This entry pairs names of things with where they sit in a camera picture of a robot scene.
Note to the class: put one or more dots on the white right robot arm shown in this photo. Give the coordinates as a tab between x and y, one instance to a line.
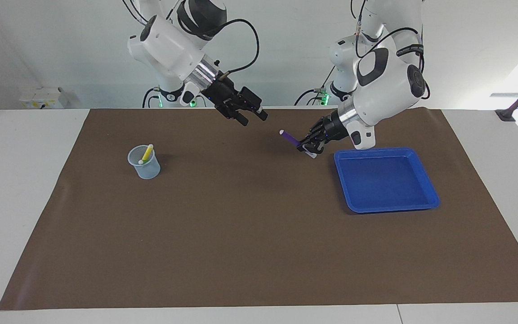
169	40

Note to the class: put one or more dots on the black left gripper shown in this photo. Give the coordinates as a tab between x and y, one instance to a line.
333	127

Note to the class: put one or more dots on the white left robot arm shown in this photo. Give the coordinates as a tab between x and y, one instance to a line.
389	90

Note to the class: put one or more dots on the translucent plastic cup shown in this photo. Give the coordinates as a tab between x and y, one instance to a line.
147	171

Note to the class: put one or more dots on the blue plastic tray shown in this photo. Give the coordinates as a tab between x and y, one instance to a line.
385	184

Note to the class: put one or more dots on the brown table mat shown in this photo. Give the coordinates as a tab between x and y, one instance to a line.
250	234

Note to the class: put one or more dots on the white wall socket box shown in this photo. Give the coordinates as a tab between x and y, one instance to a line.
41	98

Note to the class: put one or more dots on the yellow marker pen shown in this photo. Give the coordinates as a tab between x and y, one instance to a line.
148	152

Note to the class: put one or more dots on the purple marker pen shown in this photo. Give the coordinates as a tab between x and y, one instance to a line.
289	137

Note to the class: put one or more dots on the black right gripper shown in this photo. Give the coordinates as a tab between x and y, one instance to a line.
225	96

